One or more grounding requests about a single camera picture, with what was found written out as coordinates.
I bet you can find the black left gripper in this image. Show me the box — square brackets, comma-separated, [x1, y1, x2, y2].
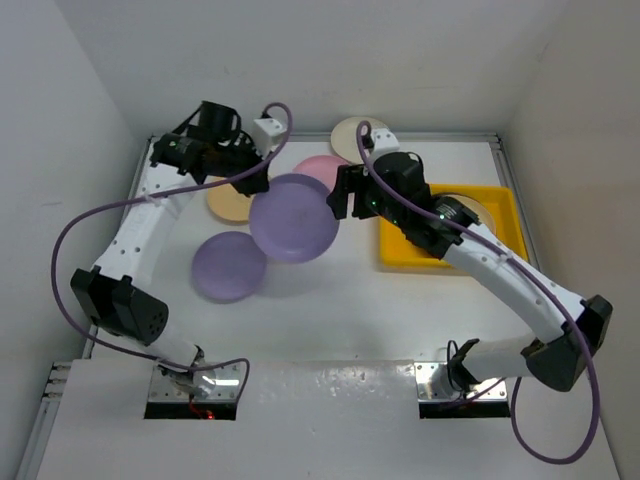
[211, 134, 271, 197]

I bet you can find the cream white plate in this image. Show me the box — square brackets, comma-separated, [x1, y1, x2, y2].
[330, 116, 387, 164]

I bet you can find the purple plate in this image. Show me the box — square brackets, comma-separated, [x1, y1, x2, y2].
[191, 231, 267, 303]
[249, 173, 339, 263]

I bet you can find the orange plate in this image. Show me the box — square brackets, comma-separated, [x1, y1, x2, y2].
[450, 194, 496, 234]
[206, 184, 253, 224]

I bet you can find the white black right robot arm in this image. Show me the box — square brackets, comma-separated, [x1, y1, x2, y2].
[327, 152, 613, 392]

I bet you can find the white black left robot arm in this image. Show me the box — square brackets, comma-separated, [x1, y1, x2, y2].
[70, 101, 287, 397]

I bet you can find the yellow plastic bin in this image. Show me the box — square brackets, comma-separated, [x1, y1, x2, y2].
[378, 184, 529, 271]

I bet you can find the pink plate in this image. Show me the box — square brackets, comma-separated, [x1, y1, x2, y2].
[293, 155, 348, 191]

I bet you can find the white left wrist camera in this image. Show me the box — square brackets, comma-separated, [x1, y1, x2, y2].
[251, 117, 285, 156]

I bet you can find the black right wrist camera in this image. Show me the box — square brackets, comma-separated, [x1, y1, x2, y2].
[369, 128, 400, 162]

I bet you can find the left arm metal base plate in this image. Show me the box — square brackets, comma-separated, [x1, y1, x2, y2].
[147, 359, 246, 403]

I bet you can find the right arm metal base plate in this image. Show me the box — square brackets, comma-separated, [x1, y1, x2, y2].
[414, 362, 508, 404]

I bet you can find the aluminium table frame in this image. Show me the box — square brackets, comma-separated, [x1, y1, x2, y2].
[14, 130, 571, 480]

